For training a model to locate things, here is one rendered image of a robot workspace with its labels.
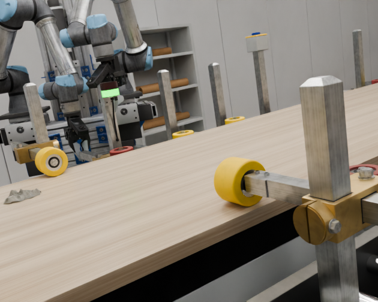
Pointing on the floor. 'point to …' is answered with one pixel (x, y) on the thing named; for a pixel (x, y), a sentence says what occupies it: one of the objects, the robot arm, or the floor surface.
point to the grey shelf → (185, 105)
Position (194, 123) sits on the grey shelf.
